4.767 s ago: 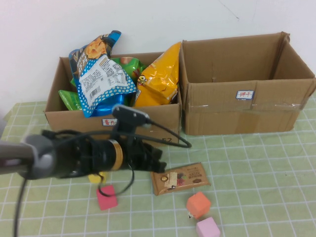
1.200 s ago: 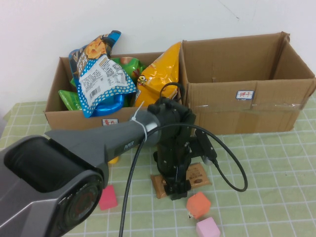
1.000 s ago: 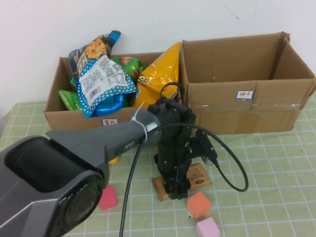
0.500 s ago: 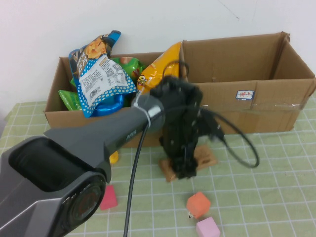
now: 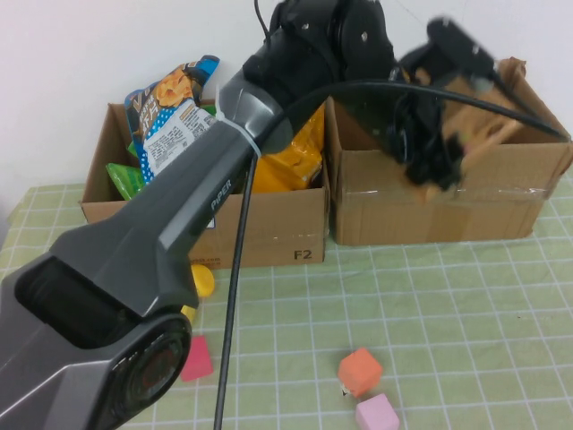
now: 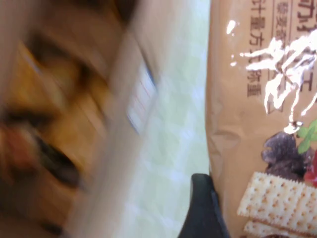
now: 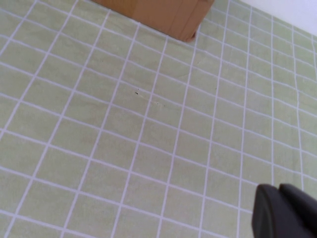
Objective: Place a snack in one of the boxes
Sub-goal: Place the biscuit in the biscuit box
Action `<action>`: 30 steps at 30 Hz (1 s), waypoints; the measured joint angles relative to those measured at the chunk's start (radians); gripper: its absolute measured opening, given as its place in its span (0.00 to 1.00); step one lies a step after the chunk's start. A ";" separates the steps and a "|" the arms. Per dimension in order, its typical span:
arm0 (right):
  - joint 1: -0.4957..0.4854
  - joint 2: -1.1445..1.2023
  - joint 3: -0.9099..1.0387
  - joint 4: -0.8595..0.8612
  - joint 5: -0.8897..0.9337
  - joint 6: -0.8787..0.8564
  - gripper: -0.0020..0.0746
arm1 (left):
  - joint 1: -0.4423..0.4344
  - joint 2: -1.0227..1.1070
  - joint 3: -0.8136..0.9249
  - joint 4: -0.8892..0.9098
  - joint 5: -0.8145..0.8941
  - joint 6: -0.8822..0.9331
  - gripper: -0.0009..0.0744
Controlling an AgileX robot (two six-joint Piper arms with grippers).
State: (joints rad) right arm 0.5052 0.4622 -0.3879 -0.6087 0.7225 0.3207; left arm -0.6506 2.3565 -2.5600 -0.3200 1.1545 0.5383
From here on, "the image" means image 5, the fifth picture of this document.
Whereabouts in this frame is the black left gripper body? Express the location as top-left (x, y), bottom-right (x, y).
top-left (382, 44), bottom-right (454, 156)

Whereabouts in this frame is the red cube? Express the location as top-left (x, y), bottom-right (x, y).
top-left (181, 335), bottom-right (215, 383)

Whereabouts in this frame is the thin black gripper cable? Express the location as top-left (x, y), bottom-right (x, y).
top-left (253, 0), bottom-right (272, 44)

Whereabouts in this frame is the cardboard box with F2 print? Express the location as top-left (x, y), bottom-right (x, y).
top-left (80, 94), bottom-right (330, 270)

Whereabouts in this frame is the small green chip bag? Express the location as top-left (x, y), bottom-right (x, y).
top-left (105, 163), bottom-right (147, 201)

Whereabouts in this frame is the yellow chip bag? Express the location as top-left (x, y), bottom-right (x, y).
top-left (252, 107), bottom-right (326, 194)

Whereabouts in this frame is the brown biscuit packet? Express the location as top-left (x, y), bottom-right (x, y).
top-left (415, 105), bottom-right (527, 207)

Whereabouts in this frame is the taped cardboard box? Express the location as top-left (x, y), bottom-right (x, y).
top-left (324, 56), bottom-right (573, 246)

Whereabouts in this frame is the orange cube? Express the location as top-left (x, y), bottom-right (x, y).
top-left (337, 347), bottom-right (384, 398)

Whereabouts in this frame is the yellow rubber duck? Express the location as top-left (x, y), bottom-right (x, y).
top-left (190, 263), bottom-right (216, 299)

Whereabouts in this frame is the blue chip bag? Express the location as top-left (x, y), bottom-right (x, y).
top-left (124, 54), bottom-right (223, 183)

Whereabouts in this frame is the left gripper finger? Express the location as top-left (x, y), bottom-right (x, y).
top-left (436, 133), bottom-right (469, 189)
top-left (400, 147), bottom-right (438, 188)

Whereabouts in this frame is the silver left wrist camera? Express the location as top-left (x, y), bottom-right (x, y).
top-left (427, 16), bottom-right (498, 75)

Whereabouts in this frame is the green checked tablecloth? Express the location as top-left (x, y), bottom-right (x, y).
top-left (0, 172), bottom-right (573, 430)

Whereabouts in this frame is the white zip tie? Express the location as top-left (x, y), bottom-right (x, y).
top-left (214, 84), bottom-right (261, 158)

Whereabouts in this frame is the pink cube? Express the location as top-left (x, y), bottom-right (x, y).
top-left (355, 392), bottom-right (400, 430)

